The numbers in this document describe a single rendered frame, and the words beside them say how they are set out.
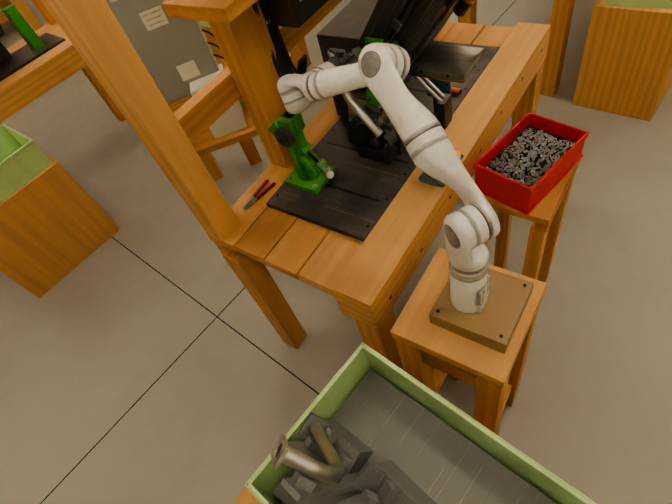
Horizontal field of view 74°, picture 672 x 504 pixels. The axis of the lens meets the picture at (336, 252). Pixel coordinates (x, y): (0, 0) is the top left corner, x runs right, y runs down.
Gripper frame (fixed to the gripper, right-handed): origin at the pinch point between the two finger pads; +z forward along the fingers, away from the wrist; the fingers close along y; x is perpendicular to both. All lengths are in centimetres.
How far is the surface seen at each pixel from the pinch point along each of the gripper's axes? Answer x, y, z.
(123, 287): 204, 3, -46
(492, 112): -9, -42, 35
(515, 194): -16, -64, 4
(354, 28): 2.7, 10.3, 13.8
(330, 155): 31.3, -17.6, -3.8
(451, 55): -14.0, -17.4, 24.6
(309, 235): 29, -35, -36
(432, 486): -9, -92, -80
